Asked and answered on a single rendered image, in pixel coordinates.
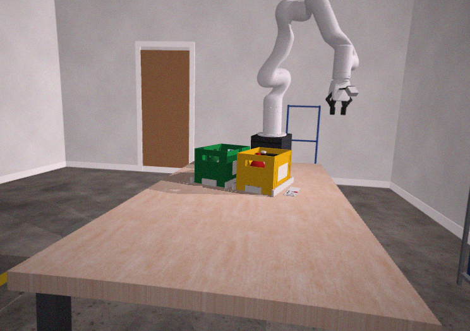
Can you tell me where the green crate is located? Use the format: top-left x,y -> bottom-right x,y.
195,143 -> 250,188

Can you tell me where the white paper pick list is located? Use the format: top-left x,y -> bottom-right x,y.
284,187 -> 301,196

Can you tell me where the red bottle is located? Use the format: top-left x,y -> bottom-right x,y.
250,153 -> 265,168

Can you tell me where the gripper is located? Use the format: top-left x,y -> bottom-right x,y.
325,80 -> 353,115

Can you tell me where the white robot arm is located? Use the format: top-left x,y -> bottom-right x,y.
257,0 -> 359,137

